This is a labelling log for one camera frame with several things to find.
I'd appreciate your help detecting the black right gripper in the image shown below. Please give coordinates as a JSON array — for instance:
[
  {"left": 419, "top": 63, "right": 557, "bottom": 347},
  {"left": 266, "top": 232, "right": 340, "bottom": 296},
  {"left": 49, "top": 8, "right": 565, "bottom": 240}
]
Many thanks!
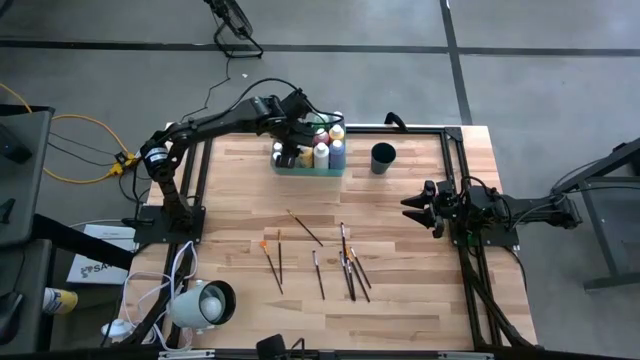
[{"left": 400, "top": 179, "right": 461, "bottom": 239}]

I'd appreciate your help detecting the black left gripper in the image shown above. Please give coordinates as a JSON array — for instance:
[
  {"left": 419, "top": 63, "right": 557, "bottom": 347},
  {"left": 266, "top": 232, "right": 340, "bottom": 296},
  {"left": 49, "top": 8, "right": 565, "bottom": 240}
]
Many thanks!
[{"left": 269, "top": 92, "right": 321, "bottom": 169}]

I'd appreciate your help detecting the large white paint bottle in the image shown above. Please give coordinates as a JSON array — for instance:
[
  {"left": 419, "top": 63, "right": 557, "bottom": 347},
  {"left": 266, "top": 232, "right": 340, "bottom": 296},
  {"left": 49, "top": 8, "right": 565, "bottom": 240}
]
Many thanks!
[{"left": 312, "top": 142, "right": 331, "bottom": 170}]

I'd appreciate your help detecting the large purple paint bottle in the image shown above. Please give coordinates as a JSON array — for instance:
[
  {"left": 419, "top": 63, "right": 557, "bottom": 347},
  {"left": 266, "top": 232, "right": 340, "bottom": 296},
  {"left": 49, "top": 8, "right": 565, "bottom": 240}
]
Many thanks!
[{"left": 329, "top": 138, "right": 347, "bottom": 171}]

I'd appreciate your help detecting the brown-handled paintbrush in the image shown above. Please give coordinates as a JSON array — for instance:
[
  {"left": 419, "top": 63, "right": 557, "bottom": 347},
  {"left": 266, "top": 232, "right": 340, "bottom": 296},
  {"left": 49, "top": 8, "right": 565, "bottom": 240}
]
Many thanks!
[{"left": 287, "top": 208, "right": 325, "bottom": 248}]

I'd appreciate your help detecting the orange-bristle paintbrush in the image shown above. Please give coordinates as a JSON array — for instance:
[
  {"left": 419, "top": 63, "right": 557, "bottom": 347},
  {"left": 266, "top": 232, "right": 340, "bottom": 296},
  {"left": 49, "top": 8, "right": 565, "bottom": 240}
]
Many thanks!
[{"left": 259, "top": 240, "right": 285, "bottom": 296}]

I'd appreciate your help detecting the translucent green plastic bin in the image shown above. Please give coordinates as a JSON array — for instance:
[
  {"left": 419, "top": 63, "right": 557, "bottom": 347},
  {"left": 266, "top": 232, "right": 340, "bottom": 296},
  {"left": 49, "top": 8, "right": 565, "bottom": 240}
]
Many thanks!
[{"left": 271, "top": 121, "right": 347, "bottom": 178}]

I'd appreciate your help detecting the dark green cup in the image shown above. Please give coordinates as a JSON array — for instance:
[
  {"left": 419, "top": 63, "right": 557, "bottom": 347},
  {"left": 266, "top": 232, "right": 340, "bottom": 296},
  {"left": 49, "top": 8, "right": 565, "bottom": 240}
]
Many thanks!
[{"left": 370, "top": 141, "right": 398, "bottom": 176}]

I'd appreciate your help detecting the black clamp hook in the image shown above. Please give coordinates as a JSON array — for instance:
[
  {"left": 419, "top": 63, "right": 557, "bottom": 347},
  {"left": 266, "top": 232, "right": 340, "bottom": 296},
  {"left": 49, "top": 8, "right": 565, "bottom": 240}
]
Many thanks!
[{"left": 383, "top": 111, "right": 409, "bottom": 132}]

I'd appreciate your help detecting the black floor fan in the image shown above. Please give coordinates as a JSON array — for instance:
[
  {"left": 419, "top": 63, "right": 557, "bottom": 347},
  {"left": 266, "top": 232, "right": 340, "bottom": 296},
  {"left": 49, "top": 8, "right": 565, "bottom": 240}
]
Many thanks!
[{"left": 202, "top": 0, "right": 265, "bottom": 60}]

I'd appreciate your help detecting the yellow power strip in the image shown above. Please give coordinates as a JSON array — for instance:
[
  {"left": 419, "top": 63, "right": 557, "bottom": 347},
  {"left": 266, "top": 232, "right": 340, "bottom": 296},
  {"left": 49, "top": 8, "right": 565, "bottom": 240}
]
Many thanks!
[{"left": 112, "top": 151, "right": 140, "bottom": 177}]

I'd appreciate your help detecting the pale green desk lamp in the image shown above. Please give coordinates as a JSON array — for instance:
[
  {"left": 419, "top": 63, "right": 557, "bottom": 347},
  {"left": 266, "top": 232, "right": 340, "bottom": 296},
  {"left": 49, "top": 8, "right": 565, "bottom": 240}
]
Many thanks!
[{"left": 168, "top": 279, "right": 238, "bottom": 331}]

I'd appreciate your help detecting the white printed cardboard box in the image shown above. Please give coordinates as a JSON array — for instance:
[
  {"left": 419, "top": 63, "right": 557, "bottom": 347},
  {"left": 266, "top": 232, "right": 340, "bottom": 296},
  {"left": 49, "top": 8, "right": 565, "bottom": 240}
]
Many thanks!
[{"left": 66, "top": 223, "right": 139, "bottom": 286}]

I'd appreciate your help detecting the black metal beam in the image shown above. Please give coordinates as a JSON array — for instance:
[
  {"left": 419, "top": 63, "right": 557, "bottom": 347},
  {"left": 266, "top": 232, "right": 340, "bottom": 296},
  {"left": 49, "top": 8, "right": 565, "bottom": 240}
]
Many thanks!
[{"left": 32, "top": 213, "right": 136, "bottom": 271}]

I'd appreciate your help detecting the white round lamp base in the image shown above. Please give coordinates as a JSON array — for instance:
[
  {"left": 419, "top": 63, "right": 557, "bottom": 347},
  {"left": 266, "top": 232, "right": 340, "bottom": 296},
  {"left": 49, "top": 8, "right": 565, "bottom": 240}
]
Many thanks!
[{"left": 101, "top": 318, "right": 135, "bottom": 342}]

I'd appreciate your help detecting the grey desk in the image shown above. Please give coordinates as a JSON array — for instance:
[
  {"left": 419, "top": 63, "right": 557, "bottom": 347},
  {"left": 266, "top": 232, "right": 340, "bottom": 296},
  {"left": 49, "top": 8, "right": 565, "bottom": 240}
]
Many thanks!
[
  {"left": 0, "top": 238, "right": 54, "bottom": 354},
  {"left": 0, "top": 104, "right": 55, "bottom": 249}
]

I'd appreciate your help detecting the white and yellow can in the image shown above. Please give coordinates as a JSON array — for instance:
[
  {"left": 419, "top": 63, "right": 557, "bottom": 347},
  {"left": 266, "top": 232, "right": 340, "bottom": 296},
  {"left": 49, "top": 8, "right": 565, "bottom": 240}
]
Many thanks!
[{"left": 42, "top": 287, "right": 80, "bottom": 316}]

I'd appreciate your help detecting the black device on desk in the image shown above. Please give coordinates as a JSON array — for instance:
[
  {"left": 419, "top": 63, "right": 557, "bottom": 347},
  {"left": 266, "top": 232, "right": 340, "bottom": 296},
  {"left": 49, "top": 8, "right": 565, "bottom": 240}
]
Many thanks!
[{"left": 0, "top": 122, "right": 34, "bottom": 165}]

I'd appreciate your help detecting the black computer mouse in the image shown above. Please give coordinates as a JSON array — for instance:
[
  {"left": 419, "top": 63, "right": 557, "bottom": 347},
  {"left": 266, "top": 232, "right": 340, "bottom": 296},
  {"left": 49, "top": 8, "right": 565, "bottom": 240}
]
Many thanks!
[{"left": 0, "top": 292, "right": 25, "bottom": 346}]

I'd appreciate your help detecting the black metal table frame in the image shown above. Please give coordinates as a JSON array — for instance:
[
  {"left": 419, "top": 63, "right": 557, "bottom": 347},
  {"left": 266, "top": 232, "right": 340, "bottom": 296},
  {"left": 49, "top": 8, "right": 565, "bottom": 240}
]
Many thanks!
[{"left": 102, "top": 124, "right": 539, "bottom": 360}]

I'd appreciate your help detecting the black fan cable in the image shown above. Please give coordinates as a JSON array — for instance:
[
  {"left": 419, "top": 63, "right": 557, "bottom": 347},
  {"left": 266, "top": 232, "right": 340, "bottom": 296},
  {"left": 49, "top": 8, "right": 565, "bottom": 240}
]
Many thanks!
[{"left": 180, "top": 55, "right": 232, "bottom": 123}]

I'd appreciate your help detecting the silver metal bracket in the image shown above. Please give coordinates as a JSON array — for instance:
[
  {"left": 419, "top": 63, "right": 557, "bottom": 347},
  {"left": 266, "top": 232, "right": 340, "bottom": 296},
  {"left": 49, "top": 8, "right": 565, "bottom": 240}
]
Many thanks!
[
  {"left": 158, "top": 349, "right": 217, "bottom": 360},
  {"left": 437, "top": 351, "right": 495, "bottom": 360}
]

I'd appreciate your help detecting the white lamp cable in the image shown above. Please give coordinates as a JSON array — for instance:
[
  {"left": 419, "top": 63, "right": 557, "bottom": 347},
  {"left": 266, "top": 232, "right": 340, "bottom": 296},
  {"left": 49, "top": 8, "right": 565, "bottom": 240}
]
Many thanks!
[{"left": 121, "top": 240, "right": 200, "bottom": 354}]

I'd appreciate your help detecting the black desk frame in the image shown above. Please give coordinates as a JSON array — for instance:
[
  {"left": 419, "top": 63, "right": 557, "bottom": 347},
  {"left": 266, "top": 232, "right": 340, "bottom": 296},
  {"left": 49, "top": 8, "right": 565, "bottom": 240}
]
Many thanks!
[{"left": 549, "top": 137, "right": 640, "bottom": 292}]

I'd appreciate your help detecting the black floor cable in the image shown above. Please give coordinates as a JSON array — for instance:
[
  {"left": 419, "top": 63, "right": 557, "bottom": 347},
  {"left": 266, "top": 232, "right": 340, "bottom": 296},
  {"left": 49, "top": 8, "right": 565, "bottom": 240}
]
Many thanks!
[
  {"left": 46, "top": 142, "right": 115, "bottom": 168},
  {"left": 48, "top": 131, "right": 120, "bottom": 158}
]

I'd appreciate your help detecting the yellow extension cable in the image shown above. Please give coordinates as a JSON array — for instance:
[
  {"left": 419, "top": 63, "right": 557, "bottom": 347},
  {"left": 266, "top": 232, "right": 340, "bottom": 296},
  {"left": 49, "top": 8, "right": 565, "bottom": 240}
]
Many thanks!
[{"left": 0, "top": 82, "right": 132, "bottom": 185}]

